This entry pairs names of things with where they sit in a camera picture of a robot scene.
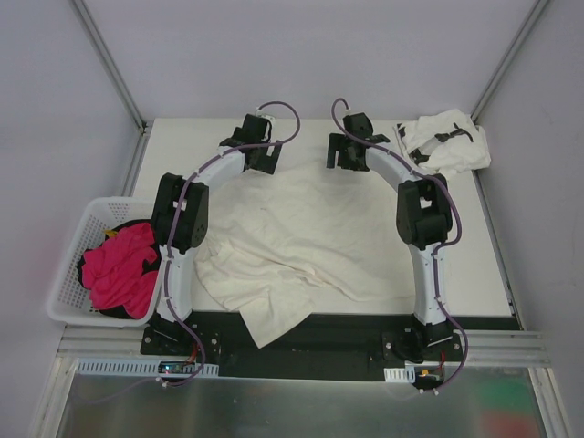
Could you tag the right aluminium frame post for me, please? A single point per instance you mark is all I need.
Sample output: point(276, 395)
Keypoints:
point(526, 28)

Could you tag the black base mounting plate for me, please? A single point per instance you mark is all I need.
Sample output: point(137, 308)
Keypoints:
point(323, 347)

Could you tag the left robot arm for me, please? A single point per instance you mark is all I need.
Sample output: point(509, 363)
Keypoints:
point(180, 216)

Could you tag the white black printed t shirt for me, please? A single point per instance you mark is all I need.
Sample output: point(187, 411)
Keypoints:
point(448, 143)

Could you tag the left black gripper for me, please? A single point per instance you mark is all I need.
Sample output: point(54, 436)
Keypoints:
point(264, 160)

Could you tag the left aluminium frame post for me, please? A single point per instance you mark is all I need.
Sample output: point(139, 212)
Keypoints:
point(99, 44)

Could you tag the aluminium frame post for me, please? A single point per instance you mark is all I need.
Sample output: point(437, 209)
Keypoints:
point(99, 44)
point(526, 28)

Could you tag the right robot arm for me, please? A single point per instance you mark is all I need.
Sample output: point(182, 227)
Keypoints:
point(424, 220)

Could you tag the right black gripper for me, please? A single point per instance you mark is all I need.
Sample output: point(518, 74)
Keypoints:
point(343, 156)

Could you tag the pink red t shirt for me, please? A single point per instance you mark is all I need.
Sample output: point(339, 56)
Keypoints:
point(118, 269)

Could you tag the white plastic laundry basket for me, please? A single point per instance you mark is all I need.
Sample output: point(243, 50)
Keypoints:
point(109, 276)

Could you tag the left white cable duct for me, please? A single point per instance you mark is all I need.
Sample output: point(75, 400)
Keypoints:
point(145, 368)

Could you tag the cream white t shirt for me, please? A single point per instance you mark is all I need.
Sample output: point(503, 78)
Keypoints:
point(307, 240)

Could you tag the right white cable duct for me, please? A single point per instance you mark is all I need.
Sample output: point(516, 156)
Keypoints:
point(400, 375)

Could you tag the white cable duct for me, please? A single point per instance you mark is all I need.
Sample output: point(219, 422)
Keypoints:
point(400, 375)
point(145, 368)

